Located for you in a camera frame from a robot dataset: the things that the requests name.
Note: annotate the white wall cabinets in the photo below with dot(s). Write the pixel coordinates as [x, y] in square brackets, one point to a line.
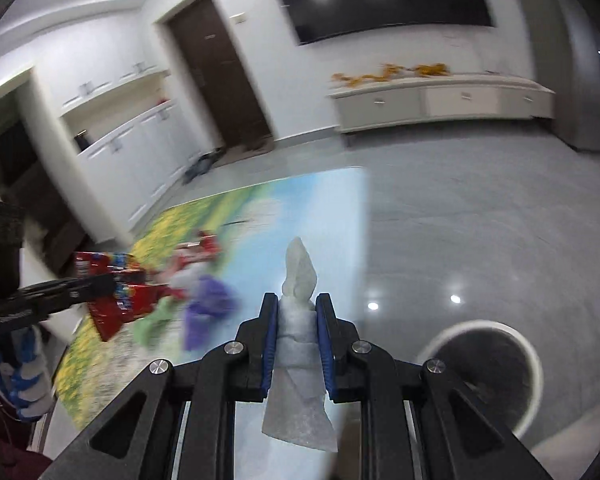
[140, 160]

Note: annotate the landscape printed table cover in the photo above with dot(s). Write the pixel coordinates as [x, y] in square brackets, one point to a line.
[330, 210]

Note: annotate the purple snack packet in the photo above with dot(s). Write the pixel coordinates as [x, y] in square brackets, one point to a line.
[207, 305]

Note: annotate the dark bag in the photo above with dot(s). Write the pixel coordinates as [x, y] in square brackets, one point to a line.
[202, 162]

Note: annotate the person's left forearm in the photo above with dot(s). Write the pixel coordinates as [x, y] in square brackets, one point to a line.
[0, 450]

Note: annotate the orange garland decoration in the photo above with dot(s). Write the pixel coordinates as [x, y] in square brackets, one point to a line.
[430, 69]

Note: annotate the white round waste bin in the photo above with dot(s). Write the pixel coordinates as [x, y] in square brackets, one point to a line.
[500, 360]

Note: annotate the low white sideboard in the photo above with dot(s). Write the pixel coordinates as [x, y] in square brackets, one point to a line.
[430, 102]

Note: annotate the brown wooden door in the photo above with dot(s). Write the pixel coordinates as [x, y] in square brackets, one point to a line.
[220, 70]

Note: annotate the white tissue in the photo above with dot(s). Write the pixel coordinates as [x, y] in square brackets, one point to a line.
[297, 270]

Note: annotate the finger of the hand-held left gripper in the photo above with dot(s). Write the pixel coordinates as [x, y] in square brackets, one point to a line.
[80, 290]

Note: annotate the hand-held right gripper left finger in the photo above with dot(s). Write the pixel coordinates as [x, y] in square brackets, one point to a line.
[267, 350]

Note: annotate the red snack packet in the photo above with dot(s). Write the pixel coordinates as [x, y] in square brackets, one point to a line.
[130, 305]

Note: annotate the tall grey cabinet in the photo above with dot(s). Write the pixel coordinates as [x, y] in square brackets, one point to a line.
[585, 110]

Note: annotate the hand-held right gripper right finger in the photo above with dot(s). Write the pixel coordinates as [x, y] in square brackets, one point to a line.
[325, 350]

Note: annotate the large black wall screen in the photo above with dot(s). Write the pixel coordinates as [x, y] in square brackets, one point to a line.
[380, 5]

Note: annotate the person's left hand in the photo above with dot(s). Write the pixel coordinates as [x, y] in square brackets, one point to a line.
[25, 375]

